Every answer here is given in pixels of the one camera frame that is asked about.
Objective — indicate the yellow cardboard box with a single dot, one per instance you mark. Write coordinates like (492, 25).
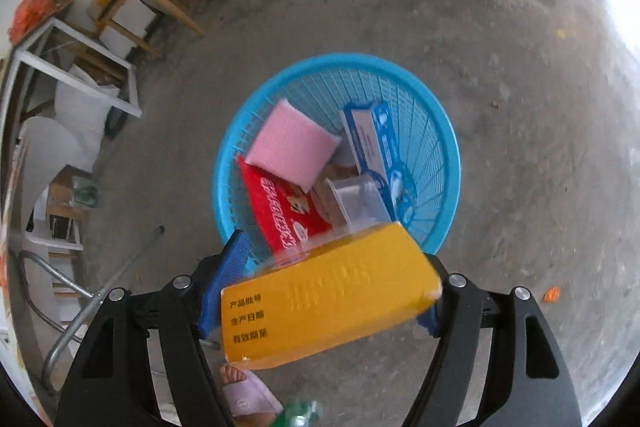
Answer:
(325, 302)

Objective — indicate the clear plastic container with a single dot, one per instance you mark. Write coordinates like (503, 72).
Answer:
(360, 202)

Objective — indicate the blue white toothpaste box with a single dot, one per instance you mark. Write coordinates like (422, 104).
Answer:
(375, 142)

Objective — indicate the purple slipper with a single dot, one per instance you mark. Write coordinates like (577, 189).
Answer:
(250, 399)

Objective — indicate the blue plastic basket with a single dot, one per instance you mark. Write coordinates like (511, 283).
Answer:
(435, 187)

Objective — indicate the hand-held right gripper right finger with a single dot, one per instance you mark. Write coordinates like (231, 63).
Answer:
(427, 326)

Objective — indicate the green plastic bottle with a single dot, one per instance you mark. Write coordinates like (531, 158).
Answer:
(300, 414)

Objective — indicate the red snack bag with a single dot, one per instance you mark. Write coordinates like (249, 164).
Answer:
(280, 212)

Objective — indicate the orange plastic bag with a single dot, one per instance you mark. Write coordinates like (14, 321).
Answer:
(30, 14)

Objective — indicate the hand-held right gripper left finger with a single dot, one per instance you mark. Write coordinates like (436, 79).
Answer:
(230, 267)

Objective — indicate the orange peel piece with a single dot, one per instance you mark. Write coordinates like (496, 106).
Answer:
(552, 295)

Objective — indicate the white sack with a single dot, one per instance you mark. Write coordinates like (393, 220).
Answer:
(80, 112)

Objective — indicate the person's foot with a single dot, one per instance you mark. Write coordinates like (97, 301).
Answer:
(232, 374)

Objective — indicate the white foam box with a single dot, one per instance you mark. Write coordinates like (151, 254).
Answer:
(125, 24)

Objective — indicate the metal tube frame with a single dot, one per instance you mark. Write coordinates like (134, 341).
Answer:
(130, 257)

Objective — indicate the white desk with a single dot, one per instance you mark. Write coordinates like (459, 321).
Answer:
(134, 89)

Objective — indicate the pink sponge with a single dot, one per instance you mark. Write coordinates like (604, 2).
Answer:
(292, 144)

